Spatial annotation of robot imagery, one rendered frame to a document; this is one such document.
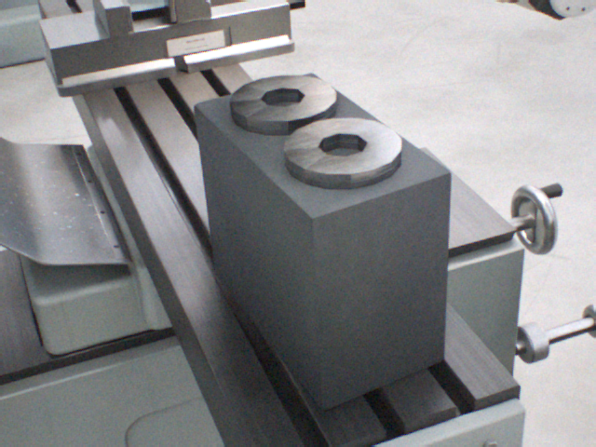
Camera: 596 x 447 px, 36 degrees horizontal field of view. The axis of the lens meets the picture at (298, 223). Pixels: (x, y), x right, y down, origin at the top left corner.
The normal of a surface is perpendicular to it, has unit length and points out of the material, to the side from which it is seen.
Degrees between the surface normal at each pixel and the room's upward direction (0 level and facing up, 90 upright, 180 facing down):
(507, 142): 0
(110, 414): 90
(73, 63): 90
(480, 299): 90
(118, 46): 90
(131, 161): 0
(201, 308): 0
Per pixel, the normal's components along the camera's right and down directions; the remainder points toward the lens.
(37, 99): -0.06, -0.84
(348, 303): 0.46, 0.46
